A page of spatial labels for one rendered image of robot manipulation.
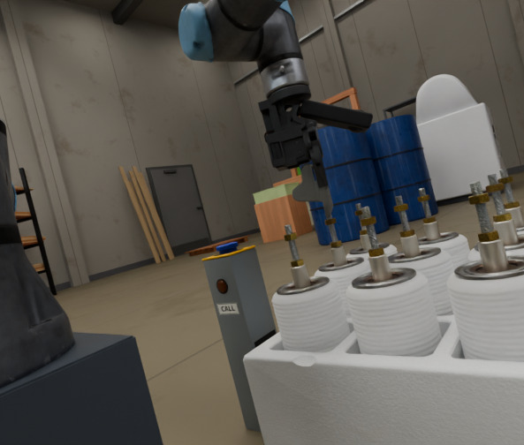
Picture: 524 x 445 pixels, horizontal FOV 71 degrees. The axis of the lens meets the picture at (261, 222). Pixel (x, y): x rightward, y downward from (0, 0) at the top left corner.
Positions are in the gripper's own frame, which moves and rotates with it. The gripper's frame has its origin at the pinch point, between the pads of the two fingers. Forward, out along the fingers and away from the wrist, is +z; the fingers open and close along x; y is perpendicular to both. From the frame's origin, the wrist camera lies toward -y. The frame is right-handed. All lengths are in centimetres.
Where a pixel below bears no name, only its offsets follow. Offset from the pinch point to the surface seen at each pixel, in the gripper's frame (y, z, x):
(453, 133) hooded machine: -145, -38, -361
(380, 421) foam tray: 0.6, 22.7, 22.4
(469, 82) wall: -326, -160, -738
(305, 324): 6.8, 13.3, 15.0
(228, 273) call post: 19.0, 6.3, 2.2
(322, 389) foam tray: 6.1, 19.9, 19.3
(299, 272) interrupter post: 6.4, 7.2, 11.3
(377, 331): -1.5, 14.1, 20.1
